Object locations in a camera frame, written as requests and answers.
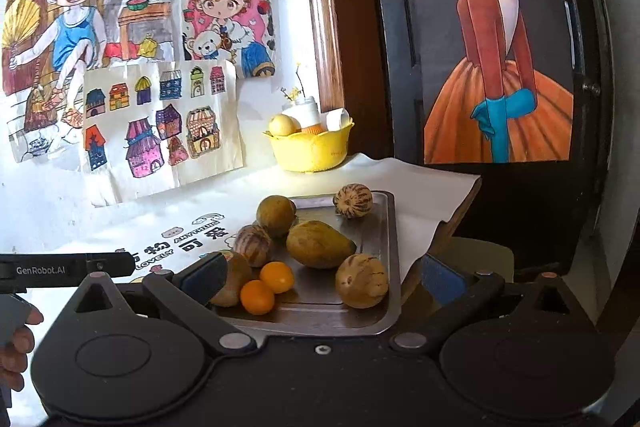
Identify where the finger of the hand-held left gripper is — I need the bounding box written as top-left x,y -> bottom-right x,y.
85,253 -> 137,279

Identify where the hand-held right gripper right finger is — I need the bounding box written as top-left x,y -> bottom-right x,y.
387,251 -> 583,353

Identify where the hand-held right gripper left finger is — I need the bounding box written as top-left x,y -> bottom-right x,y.
62,251 -> 258,355

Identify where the brown kiwi with sticker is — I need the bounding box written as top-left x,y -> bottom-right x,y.
210,250 -> 254,308

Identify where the small orange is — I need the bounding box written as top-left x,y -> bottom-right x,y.
259,261 -> 295,294
240,279 -> 276,315

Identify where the purple striped pepino melon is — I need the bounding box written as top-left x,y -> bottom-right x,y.
233,225 -> 273,269

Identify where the tan pepino melon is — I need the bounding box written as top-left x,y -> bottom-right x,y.
335,254 -> 390,309

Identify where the metal baking tray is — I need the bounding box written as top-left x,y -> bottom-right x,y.
207,190 -> 403,337

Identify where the brown-yellow mango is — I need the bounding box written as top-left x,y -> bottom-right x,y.
286,220 -> 358,270
256,195 -> 297,238

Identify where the pale striped pepino melon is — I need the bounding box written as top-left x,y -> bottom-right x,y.
333,183 -> 374,219

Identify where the person's left hand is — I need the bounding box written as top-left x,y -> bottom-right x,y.
0,304 -> 45,393

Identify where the pale green stool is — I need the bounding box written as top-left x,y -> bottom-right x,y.
445,237 -> 516,283

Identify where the drawing of colourful houses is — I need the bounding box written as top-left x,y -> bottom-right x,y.
82,59 -> 246,208

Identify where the yellow plastic bowl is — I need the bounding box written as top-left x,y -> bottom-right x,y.
263,118 -> 356,174

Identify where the yellow pear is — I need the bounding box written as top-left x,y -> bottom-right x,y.
269,114 -> 294,138

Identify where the white paper roll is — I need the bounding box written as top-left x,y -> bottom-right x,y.
322,108 -> 351,132

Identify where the white cup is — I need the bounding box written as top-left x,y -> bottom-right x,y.
281,97 -> 320,128

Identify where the yellow flower sprig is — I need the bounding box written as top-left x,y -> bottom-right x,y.
280,63 -> 307,102

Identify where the dark door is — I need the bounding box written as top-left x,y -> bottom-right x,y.
362,0 -> 616,268

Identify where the poster of orange dress figure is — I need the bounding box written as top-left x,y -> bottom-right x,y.
424,0 -> 575,165

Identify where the drawing of boy with fan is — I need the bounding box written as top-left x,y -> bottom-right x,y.
0,0 -> 176,165

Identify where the drawing of girl with bear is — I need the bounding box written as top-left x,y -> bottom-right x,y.
180,0 -> 277,80

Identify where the wooden door frame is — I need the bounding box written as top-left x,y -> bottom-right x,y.
300,0 -> 393,158

